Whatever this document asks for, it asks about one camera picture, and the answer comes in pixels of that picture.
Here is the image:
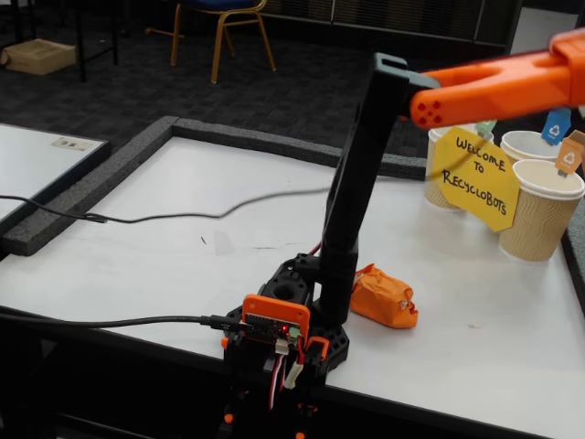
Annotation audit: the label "short dark grey foam strip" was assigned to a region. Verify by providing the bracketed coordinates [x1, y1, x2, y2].
[378, 153, 429, 182]

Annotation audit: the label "black framed white table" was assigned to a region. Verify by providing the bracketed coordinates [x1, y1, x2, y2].
[0, 122, 112, 237]
[509, 5, 582, 56]

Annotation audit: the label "orange framed controller board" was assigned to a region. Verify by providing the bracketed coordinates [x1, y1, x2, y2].
[240, 294, 312, 353]

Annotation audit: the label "thick black USB cable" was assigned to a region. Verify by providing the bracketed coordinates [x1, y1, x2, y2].
[0, 305, 248, 331]

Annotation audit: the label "orange paper bundle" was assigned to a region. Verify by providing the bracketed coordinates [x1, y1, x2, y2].
[349, 263, 420, 329]

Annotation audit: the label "small paper label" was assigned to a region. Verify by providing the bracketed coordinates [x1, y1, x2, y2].
[49, 135, 95, 153]

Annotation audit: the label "blue recycling bin sign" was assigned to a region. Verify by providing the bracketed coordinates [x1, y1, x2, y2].
[541, 108, 573, 147]

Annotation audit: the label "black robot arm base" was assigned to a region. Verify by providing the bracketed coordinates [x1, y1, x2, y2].
[221, 253, 351, 439]

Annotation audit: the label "thin black camera cable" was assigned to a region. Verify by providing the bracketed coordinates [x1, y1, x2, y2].
[0, 155, 476, 225]

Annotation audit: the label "servo wires with white connector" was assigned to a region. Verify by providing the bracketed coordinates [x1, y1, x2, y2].
[267, 340, 305, 411]

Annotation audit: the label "gold framed blue chair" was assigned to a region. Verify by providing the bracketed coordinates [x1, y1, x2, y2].
[144, 0, 278, 85]

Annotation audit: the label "yellow handwritten welcome sign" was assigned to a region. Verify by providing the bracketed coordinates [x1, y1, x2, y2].
[431, 126, 522, 233]

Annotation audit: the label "orange recycling bin sign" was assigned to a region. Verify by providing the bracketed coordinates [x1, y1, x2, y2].
[555, 129, 585, 178]

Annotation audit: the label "cardboard box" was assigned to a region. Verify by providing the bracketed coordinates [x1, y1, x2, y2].
[0, 38, 78, 77]

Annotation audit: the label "black metal table legs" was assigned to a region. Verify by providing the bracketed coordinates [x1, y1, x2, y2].
[72, 0, 121, 83]

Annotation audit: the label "ribbed brown paper cup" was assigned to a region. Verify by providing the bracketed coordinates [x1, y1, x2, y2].
[423, 127, 495, 214]
[500, 130, 566, 164]
[497, 158, 585, 262]

